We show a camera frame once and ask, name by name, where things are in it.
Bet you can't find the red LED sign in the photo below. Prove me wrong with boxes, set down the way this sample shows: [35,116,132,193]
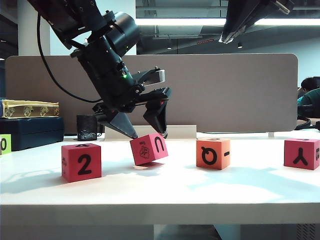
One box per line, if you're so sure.
[196,38,216,46]

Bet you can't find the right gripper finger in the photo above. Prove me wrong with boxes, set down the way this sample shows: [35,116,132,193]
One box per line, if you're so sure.
[224,0,271,44]
[218,0,241,43]

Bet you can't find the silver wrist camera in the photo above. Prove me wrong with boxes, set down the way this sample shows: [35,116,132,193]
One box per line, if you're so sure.
[271,0,296,15]
[132,66,167,88]

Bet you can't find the green foam cube with M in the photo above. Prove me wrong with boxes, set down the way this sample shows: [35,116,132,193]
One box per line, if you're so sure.
[0,133,13,156]

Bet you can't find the black headphones with orange lining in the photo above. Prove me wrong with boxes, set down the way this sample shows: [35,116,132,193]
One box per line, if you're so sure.
[296,115,320,133]

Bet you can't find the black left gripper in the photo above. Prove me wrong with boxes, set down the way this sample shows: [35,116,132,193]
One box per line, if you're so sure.
[71,37,174,140]

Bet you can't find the red foam cube with 5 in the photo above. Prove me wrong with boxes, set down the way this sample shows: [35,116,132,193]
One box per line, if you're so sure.
[61,143,103,184]

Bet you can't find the red foam cube with tree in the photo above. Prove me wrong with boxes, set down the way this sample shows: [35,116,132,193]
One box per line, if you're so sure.
[129,133,169,167]

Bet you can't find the dark blue plastic case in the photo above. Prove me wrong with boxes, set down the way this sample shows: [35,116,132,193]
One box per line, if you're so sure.
[0,115,65,152]

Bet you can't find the person in dark green top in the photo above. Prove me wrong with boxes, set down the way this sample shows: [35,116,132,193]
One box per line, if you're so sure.
[297,76,320,118]

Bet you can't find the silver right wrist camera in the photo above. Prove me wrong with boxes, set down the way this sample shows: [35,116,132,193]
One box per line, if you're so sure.
[271,0,296,15]

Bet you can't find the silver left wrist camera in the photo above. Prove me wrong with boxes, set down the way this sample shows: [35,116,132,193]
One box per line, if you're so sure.
[132,66,167,88]

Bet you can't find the grey-brown desk divider panel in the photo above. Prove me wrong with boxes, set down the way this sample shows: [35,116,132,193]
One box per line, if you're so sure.
[4,52,299,134]

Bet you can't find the black patterned mug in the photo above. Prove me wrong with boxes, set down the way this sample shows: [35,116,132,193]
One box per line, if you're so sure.
[76,114,105,142]

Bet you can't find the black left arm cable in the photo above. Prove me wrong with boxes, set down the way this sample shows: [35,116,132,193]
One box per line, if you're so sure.
[36,13,105,104]

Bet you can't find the orange foam cube with Q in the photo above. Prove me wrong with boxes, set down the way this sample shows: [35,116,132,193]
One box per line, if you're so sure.
[195,137,231,171]

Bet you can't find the yellow patterned box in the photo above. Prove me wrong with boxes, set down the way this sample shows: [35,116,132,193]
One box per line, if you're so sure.
[0,99,61,120]

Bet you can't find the red foam cube with Y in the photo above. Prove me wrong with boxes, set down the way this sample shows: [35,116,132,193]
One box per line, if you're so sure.
[283,138,320,171]

